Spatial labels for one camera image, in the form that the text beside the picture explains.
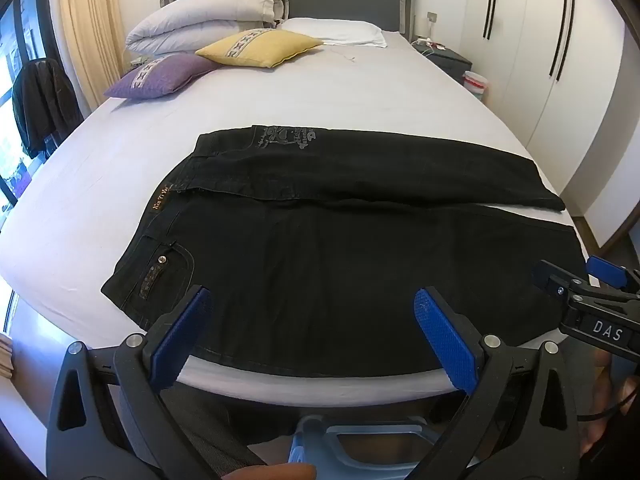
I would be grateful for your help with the purple cushion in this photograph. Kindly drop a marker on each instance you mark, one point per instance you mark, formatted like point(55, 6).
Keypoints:
point(165, 77)

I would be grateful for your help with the beige curtain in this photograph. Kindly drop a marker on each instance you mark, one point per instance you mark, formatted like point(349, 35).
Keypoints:
point(5, 357)
point(85, 25)

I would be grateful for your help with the black jacket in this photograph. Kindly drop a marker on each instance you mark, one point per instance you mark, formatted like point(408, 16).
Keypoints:
point(42, 105)

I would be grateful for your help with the black pants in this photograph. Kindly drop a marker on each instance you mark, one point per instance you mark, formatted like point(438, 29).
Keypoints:
point(325, 260)

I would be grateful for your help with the white and red bin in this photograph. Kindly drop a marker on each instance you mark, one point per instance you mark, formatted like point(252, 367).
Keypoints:
point(475, 87)

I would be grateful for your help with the wall socket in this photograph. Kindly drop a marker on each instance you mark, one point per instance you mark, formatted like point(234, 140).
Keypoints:
point(432, 17)

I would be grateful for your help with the person's right hand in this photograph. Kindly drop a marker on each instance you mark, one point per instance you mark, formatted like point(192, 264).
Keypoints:
point(601, 395)

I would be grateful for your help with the white wardrobe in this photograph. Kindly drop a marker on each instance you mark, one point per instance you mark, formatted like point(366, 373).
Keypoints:
point(525, 60)

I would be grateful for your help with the white pillow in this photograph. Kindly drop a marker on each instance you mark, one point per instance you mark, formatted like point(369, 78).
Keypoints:
point(340, 30)

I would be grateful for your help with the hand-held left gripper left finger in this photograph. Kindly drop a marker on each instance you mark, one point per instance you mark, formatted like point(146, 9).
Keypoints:
point(186, 329)

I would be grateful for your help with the black framed window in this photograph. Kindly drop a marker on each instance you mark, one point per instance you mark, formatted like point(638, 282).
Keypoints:
point(10, 35)

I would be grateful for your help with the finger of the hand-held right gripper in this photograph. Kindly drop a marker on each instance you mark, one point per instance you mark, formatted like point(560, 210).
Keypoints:
point(552, 280)
point(606, 271)

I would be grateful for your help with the white bed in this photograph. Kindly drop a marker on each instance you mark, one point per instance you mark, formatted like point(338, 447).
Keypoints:
point(350, 95)

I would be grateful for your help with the dark grey nightstand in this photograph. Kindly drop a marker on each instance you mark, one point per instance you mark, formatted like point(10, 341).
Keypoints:
point(450, 60)

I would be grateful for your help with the folded white duvet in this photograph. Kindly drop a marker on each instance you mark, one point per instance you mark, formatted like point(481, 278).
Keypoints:
point(200, 15)

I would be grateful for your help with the person's left hand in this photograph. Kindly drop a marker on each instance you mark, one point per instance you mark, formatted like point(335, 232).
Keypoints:
point(270, 473)

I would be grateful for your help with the yellow cushion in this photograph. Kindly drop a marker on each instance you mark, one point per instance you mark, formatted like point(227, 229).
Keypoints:
point(255, 47)

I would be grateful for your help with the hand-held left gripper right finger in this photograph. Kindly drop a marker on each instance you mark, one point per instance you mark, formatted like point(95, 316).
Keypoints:
point(445, 341)

